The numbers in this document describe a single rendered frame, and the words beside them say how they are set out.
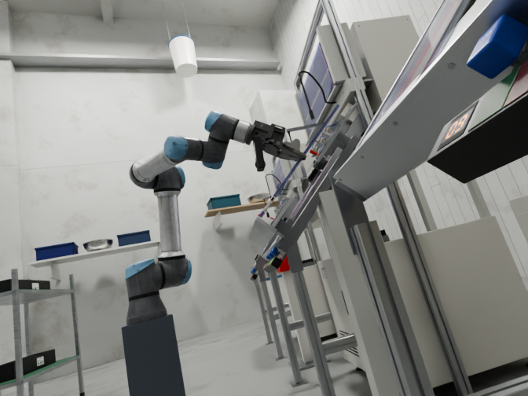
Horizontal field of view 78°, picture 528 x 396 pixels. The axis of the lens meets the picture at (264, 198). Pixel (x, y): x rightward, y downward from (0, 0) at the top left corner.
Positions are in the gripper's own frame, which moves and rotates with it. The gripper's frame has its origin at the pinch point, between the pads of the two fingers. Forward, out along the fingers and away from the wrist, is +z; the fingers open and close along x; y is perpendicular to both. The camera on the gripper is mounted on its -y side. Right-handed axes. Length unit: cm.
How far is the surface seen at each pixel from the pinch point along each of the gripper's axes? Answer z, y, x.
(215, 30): -262, 480, 515
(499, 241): 93, 8, 30
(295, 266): 12.0, -32.4, 23.8
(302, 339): 45, -62, 133
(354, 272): 26.6, -31.2, -2.2
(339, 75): 5, 59, 26
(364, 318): 33, -43, -2
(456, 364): 80, -46, 26
